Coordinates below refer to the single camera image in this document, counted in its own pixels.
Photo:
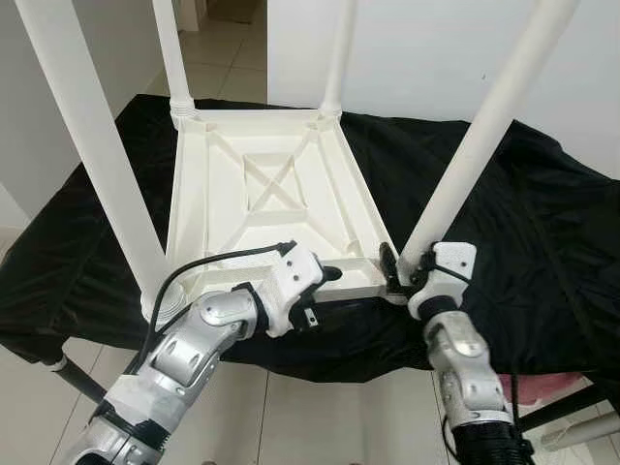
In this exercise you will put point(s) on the white metal bar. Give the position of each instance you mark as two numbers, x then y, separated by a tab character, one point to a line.
581	431

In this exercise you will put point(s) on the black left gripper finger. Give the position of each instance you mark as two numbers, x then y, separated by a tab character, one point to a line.
329	274

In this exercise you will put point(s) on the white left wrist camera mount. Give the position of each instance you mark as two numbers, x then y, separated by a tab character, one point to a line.
291	276

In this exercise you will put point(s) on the black fabric table cover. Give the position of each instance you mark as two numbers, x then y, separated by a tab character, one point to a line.
542	213

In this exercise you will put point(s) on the pink plastic stool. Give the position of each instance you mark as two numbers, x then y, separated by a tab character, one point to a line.
542	387

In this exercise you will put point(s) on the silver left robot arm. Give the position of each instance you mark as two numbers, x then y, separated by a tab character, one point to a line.
184	363

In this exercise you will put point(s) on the white plastic table leg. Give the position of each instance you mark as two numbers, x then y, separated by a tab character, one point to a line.
339	53
92	145
174	53
494	116

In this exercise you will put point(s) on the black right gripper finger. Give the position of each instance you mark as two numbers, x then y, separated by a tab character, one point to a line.
387	262

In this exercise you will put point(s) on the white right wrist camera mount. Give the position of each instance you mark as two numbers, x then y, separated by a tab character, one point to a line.
450	263

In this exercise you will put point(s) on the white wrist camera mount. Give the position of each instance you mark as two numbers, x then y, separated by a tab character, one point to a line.
291	276
450	263

